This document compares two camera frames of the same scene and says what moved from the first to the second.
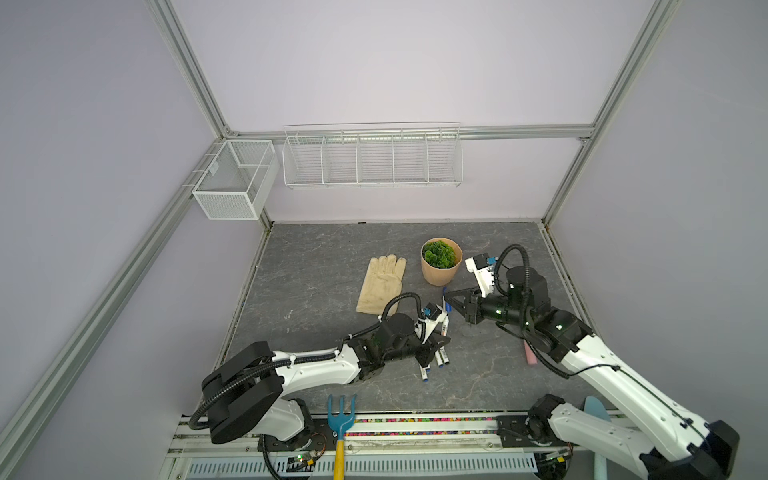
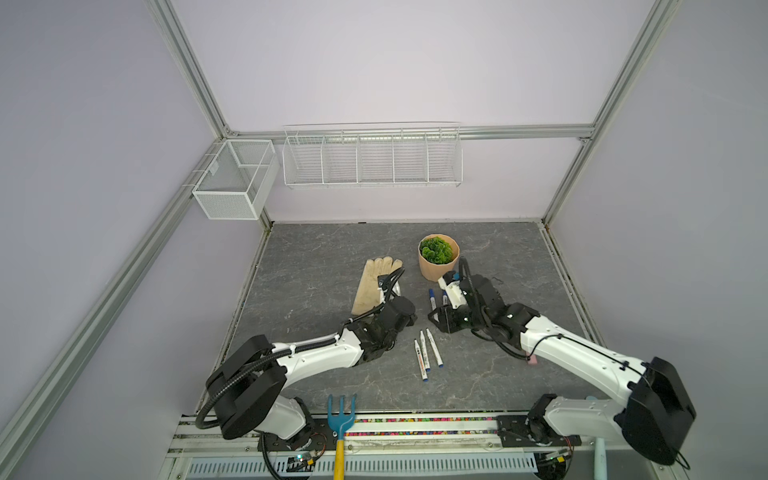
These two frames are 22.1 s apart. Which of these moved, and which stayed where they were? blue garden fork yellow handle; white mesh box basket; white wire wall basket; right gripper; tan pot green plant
Moved: right gripper
Stayed: white mesh box basket; tan pot green plant; white wire wall basket; blue garden fork yellow handle
